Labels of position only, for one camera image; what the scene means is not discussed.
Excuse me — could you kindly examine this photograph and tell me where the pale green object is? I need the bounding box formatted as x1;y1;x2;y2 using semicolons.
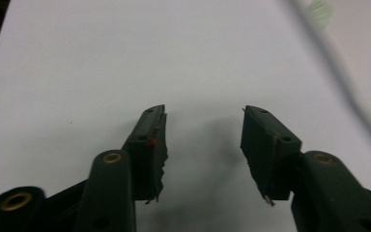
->
307;0;335;31

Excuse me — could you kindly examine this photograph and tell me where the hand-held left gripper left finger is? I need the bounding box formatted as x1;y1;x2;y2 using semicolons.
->
73;103;169;232

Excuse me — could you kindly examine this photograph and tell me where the grey cable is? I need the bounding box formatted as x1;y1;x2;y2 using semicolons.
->
284;0;371;159

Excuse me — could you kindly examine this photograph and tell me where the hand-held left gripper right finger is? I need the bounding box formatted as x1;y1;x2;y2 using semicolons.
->
240;104;371;232

